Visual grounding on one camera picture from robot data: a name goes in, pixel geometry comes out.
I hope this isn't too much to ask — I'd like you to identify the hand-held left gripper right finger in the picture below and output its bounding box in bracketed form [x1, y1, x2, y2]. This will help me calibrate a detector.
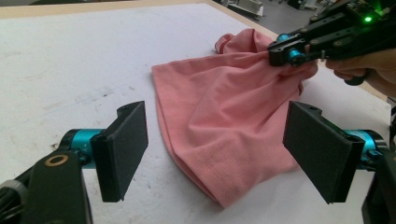
[282, 101, 389, 205]

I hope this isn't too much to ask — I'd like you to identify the white metal stand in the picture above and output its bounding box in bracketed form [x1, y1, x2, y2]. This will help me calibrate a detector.
[227, 0, 265, 18]

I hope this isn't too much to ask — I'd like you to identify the pink tank top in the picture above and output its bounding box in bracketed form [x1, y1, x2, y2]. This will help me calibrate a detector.
[151, 27, 319, 209]

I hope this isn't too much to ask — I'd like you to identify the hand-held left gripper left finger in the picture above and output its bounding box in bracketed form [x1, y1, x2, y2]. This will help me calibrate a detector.
[60, 100, 149, 203]

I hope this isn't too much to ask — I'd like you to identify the white table mat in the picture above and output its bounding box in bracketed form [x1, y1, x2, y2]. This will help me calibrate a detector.
[0, 3, 392, 224]

